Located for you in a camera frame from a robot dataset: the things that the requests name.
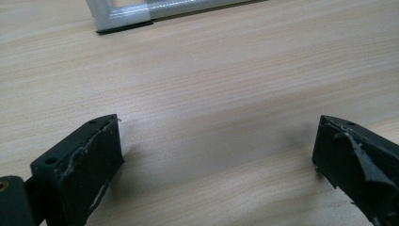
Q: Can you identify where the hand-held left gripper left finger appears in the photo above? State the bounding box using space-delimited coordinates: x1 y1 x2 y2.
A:
30 113 125 226

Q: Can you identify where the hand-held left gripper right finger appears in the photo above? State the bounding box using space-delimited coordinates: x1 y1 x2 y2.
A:
311 114 399 226

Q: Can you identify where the grey metal two-tier shoe rack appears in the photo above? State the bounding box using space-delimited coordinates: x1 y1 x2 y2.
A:
85 0 269 35

